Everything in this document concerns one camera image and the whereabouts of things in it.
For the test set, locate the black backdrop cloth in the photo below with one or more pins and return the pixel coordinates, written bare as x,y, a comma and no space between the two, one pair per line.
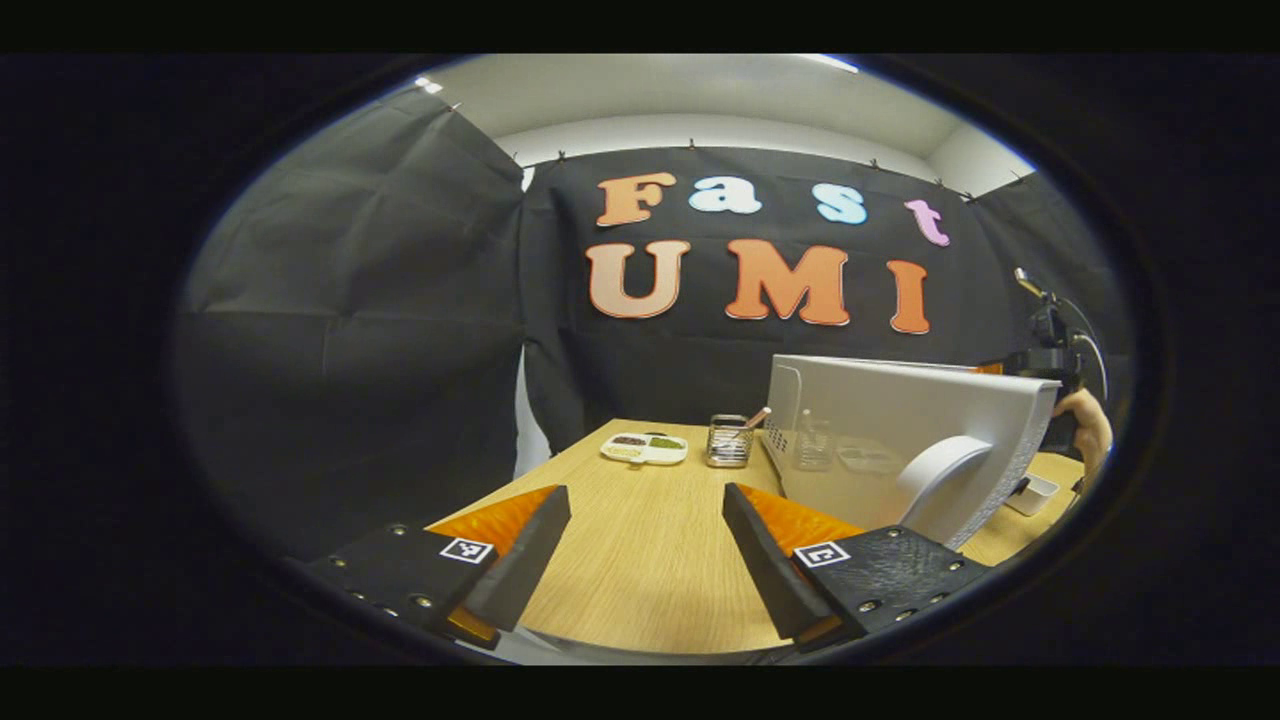
400,350

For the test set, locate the white rectangular dish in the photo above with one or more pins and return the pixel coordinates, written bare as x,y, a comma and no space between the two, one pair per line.
1038,493

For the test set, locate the metal mesh utensil holder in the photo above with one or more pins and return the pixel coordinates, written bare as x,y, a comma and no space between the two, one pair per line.
728,445

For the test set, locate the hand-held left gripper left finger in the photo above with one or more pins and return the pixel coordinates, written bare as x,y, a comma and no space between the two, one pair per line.
525,570

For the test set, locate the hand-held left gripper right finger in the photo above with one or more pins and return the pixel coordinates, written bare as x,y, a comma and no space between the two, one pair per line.
770,575

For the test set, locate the white microwave oven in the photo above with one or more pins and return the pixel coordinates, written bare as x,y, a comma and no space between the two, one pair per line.
880,420

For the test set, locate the white divided condiment plate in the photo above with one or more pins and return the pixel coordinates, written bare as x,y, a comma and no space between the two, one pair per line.
645,449

